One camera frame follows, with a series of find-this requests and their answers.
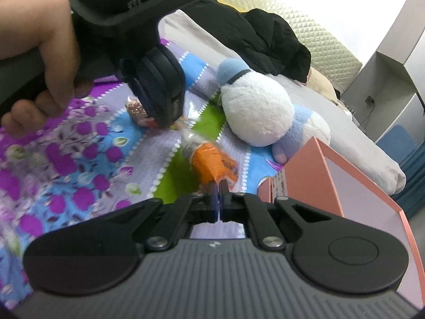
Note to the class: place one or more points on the black clothing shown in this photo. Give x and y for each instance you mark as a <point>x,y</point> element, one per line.
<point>259,36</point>

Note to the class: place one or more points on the cream quilted headboard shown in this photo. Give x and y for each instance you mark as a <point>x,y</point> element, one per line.
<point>325,36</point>

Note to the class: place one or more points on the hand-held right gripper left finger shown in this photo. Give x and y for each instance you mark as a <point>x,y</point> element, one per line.
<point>214,202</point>

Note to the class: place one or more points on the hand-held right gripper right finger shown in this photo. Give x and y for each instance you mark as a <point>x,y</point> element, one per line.
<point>224,202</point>

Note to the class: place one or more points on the grey duvet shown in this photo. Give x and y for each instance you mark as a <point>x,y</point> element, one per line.
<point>358,139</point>

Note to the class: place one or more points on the orange snack packet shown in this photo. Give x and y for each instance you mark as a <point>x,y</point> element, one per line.
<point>212,159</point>

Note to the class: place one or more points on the brown clear snack packet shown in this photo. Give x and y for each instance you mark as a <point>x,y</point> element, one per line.
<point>136,111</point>

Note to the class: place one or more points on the wall outlet with charger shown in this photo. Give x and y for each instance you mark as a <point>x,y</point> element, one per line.
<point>369,99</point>

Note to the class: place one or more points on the floral purple bedsheet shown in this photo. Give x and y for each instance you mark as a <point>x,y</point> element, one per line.
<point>83,159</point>

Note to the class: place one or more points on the white and blue plush toy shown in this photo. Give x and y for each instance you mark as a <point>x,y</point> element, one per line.
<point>255,106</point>

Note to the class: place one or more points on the pink cardboard box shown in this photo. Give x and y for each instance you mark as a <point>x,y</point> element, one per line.
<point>312,179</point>

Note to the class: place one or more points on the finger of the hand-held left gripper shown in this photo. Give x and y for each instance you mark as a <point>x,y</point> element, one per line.
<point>159,106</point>

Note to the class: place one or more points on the person's left hand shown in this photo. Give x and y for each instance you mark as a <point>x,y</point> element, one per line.
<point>40,23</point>

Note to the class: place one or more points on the white cabinet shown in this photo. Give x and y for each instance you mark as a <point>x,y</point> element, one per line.
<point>391,73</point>

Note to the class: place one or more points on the cream pillow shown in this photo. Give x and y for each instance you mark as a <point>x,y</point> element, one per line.
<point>320,84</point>

